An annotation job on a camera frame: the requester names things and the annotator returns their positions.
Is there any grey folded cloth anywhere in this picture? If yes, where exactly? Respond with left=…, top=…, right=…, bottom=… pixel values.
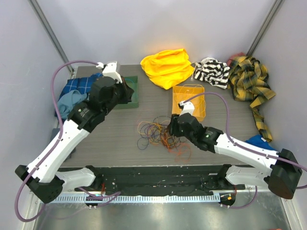
left=50, top=128, right=76, bottom=161

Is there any pink cloth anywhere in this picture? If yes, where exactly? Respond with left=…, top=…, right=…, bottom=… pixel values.
left=226, top=52, right=245, bottom=65

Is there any aluminium frame rail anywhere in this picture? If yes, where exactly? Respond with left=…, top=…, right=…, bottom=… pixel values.
left=53, top=187, right=218, bottom=202

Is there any tangled coloured wire pile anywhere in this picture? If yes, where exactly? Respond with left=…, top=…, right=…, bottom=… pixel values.
left=136, top=115, right=192, bottom=163

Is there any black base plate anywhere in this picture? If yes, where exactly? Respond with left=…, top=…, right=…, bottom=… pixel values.
left=84, top=165, right=245, bottom=196

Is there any black white striped cloth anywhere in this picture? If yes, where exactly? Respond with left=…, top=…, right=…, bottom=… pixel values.
left=191, top=57, right=231, bottom=89

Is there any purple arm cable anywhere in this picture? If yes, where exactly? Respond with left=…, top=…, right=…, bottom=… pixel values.
left=178, top=92, right=307, bottom=208
left=14, top=60, right=122, bottom=222

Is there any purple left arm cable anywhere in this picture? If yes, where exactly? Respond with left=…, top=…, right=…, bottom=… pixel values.
left=14, top=60, right=122, bottom=222

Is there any yellow wire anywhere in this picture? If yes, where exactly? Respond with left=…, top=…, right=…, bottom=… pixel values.
left=175, top=83, right=207, bottom=118

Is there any green plastic bin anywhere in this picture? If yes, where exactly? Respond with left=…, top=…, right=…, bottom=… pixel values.
left=114, top=76, right=139, bottom=109

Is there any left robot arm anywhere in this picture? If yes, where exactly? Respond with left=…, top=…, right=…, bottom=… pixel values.
left=15, top=77, right=134, bottom=204

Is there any yellow cloth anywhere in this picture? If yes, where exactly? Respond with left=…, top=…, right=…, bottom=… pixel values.
left=140, top=48, right=194, bottom=90

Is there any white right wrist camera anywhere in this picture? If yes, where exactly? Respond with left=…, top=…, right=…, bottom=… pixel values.
left=178, top=101, right=195, bottom=116

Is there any blue plaid cloth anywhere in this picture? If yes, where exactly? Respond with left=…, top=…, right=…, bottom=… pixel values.
left=54, top=73, right=104, bottom=120

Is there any yellow plastic bin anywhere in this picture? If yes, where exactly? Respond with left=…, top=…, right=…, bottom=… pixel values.
left=172, top=84, right=206, bottom=122

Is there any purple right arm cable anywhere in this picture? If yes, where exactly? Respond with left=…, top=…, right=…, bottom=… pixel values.
left=178, top=92, right=307, bottom=208

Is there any light blue cloth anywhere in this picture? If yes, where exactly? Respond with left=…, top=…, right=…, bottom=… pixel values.
left=57, top=90, right=88, bottom=120

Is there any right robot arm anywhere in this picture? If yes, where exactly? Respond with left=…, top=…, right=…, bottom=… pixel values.
left=168, top=113, right=302, bottom=199

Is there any yellow black plaid shirt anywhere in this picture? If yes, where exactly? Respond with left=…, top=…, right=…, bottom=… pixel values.
left=228, top=56, right=276, bottom=142

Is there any bright blue cloth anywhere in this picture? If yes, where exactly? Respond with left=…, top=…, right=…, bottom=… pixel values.
left=245, top=135, right=275, bottom=151

